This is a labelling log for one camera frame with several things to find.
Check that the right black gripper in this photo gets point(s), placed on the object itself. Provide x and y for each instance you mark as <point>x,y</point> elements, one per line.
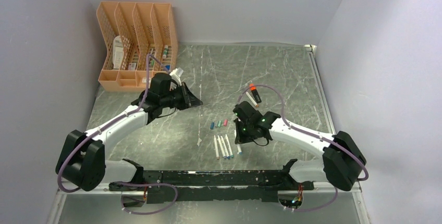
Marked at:
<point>241,138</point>

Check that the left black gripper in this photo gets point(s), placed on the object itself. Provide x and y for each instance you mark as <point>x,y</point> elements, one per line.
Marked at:
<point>189,100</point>

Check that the white pen blue cap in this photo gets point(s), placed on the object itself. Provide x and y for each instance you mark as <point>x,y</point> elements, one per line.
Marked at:
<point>238,146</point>

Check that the white pen grey cap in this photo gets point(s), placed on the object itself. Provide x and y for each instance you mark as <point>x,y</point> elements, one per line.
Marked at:
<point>221,147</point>

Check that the white pen orange tip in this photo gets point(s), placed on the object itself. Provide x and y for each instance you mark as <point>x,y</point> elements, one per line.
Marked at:
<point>216,147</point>

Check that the white pen orange cap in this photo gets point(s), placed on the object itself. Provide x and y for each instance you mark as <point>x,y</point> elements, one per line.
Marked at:
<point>251,98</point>

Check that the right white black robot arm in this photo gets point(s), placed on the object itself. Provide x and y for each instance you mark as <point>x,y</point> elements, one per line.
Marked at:
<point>338,160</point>

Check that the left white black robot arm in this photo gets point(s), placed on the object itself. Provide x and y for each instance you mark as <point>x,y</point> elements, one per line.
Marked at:
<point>84,160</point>

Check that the black orange highlighter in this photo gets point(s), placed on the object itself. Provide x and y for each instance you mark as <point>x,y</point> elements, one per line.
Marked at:
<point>255,93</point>

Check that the white paper packet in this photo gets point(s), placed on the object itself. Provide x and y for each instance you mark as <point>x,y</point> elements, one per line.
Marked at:
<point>118,52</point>

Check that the orange plastic file organizer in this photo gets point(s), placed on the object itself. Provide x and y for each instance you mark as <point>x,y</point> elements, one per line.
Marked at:
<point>149,38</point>

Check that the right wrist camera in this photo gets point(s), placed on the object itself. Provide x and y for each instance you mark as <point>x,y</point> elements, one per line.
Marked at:
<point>245,112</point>

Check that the black base frame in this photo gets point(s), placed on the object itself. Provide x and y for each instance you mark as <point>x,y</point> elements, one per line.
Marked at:
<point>226,185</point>

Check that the aluminium rail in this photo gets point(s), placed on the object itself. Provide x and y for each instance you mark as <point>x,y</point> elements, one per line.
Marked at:
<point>310,49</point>

